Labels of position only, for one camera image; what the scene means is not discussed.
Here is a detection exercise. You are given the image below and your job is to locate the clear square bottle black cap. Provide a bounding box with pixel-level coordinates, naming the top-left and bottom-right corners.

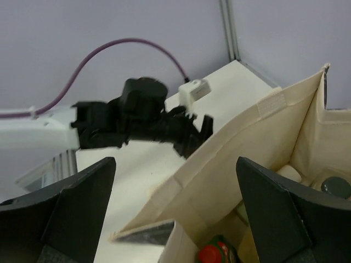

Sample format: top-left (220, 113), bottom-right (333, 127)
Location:
top-left (320, 176), bottom-right (350, 199)

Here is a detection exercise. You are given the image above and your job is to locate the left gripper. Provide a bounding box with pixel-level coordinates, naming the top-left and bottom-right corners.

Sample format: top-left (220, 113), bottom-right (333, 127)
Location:
top-left (120, 77), bottom-right (214, 158)

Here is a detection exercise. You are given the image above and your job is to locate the left frame post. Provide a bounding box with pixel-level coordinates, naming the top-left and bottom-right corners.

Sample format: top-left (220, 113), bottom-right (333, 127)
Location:
top-left (219, 0), bottom-right (279, 88)

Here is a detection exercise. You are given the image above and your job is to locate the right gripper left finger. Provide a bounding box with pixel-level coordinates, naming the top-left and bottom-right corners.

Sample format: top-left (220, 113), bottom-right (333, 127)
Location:
top-left (1, 157), bottom-right (116, 262)

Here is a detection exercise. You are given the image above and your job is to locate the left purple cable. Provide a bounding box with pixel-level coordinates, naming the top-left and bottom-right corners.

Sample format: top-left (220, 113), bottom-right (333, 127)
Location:
top-left (0, 38), bottom-right (190, 120)

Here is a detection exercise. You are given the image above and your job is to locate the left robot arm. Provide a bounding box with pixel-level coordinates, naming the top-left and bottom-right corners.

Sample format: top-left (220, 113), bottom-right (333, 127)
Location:
top-left (1, 77), bottom-right (213, 158)

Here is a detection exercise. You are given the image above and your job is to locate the beige canvas tote bag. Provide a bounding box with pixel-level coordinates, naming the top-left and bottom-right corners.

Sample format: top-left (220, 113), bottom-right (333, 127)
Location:
top-left (111, 64), bottom-right (350, 262)

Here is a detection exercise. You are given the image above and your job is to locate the green bottle red cap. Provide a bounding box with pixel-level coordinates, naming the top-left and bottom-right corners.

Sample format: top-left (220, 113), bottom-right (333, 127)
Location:
top-left (196, 235), bottom-right (240, 263)

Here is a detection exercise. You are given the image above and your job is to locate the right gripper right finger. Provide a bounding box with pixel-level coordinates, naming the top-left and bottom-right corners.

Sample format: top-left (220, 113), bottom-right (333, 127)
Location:
top-left (236, 157), bottom-right (350, 262)

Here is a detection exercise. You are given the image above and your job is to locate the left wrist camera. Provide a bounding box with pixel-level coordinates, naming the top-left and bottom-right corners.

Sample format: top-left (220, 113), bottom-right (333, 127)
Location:
top-left (178, 79), bottom-right (212, 115)

